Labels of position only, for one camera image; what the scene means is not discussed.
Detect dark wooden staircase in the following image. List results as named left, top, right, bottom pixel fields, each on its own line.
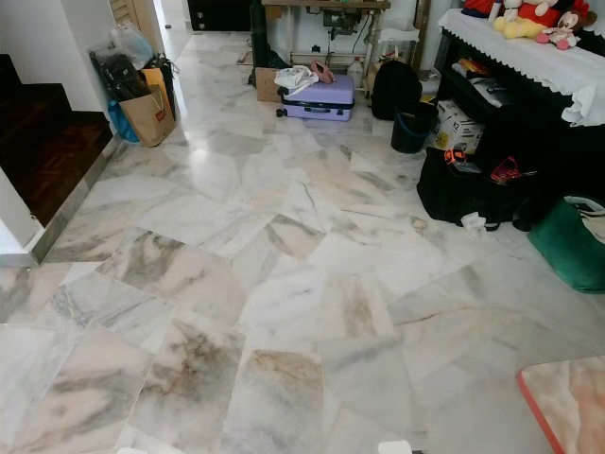
left=0, top=53, right=114, bottom=228

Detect blue plastic bag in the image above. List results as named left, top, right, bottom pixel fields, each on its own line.
left=106, top=98, right=141, bottom=145

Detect brown paper bag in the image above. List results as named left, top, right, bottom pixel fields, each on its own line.
left=119, top=66, right=178, bottom=148

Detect black fabric bag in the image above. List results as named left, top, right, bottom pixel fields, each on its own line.
left=90, top=49, right=150, bottom=103

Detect clear plastic bag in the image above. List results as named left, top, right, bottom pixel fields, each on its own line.
left=111, top=21, right=157, bottom=69

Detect brown cardboard box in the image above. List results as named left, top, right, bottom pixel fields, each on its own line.
left=254, top=66, right=283, bottom=103

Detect lilac suitcase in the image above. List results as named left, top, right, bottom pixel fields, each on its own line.
left=276, top=74, right=356, bottom=122

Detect pink shoe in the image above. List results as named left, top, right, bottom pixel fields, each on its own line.
left=311, top=60, right=337, bottom=84

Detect sewing machine table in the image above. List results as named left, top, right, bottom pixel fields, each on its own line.
left=261, top=0, right=392, bottom=91

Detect black backpack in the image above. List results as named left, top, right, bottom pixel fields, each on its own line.
left=370, top=59, right=424, bottom=121

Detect black bucket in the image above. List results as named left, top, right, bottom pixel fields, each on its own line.
left=389, top=100, right=440, bottom=155

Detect black duffel bag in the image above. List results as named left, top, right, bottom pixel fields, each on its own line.
left=416, top=147, right=566, bottom=232

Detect orange black tool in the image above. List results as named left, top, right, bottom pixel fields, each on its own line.
left=441, top=147, right=484, bottom=176

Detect white printed carton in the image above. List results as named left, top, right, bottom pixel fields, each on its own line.
left=432, top=98, right=489, bottom=155

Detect crumpled white paper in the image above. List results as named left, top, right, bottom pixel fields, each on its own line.
left=459, top=211, right=491, bottom=236

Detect white lace cloth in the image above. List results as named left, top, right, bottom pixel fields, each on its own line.
left=438, top=9, right=605, bottom=128

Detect yellow plush toy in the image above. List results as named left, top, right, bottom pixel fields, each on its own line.
left=492, top=0, right=554, bottom=41

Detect green bag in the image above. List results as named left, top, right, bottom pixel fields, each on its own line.
left=527, top=195, right=605, bottom=295

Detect red plush toy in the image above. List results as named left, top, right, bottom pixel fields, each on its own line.
left=515, top=0, right=595, bottom=27

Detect pink mouse plush toy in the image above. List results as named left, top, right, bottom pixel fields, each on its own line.
left=536, top=9, right=589, bottom=51

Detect red edged marble table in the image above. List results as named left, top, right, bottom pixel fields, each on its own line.
left=515, top=354, right=605, bottom=454

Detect red handled scissors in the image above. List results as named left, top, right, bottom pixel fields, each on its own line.
left=489, top=155, right=538, bottom=186

